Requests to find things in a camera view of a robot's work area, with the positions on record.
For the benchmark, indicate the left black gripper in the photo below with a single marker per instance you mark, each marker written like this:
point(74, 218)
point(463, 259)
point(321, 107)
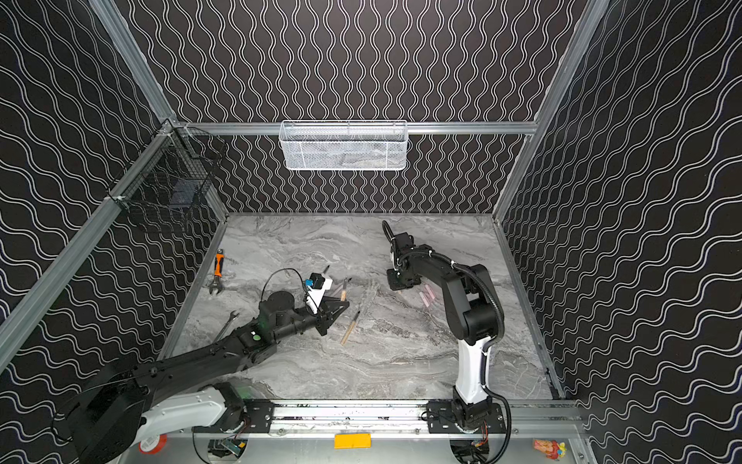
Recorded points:
point(325, 313)

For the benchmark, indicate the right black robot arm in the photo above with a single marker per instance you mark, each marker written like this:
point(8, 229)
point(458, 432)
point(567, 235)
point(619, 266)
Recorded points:
point(473, 312)

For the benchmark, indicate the black wire mesh basket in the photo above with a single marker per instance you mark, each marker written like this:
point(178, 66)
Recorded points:
point(175, 190)

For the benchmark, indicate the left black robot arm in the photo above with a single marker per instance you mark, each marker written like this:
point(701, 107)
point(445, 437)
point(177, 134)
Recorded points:
point(121, 407)

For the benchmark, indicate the red yellow small toy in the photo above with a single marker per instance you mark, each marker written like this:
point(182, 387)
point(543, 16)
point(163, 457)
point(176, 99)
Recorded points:
point(550, 449)

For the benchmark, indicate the silver combination wrench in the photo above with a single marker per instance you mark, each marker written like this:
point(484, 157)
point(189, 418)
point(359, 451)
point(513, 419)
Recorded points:
point(227, 325)

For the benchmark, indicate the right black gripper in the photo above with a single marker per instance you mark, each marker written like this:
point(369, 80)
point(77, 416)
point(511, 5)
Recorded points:
point(400, 275)

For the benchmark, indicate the white wire mesh basket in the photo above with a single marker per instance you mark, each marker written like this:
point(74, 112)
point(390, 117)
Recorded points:
point(344, 145)

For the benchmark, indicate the orange handled adjustable wrench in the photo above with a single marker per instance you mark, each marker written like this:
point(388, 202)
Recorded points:
point(216, 286)

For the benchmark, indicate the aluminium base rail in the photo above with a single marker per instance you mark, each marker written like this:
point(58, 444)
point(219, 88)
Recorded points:
point(388, 419)

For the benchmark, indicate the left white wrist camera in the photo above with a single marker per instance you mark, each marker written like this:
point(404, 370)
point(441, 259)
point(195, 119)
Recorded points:
point(316, 286)

